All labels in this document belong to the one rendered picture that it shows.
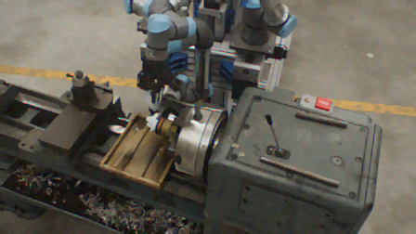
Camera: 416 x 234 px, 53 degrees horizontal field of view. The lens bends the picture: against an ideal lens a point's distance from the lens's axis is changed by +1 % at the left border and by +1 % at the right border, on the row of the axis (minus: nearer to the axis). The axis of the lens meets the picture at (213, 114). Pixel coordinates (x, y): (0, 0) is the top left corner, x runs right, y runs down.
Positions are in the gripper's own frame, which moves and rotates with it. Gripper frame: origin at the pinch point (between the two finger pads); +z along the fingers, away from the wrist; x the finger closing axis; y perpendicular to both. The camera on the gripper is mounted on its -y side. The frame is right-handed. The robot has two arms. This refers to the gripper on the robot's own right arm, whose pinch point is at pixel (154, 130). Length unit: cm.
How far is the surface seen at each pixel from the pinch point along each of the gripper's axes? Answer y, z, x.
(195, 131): -21.0, 4.2, 13.3
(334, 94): -74, -181, -108
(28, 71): 177, -98, -107
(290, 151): -58, 2, 17
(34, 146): 54, 17, -18
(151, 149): 4.3, -3.4, -19.8
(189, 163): -22.0, 11.8, 2.0
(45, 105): 68, -9, -22
